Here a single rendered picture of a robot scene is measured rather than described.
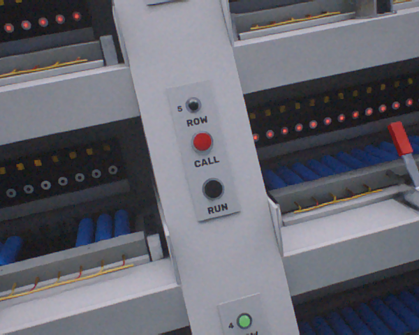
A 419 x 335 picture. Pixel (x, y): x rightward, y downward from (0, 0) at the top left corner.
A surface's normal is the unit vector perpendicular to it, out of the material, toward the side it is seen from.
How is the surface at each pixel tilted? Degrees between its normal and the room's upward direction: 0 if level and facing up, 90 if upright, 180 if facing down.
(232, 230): 90
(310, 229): 20
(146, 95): 90
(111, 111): 110
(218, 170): 90
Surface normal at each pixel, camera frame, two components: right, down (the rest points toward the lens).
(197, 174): 0.14, -0.04
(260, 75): 0.21, 0.30
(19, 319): -0.17, -0.93
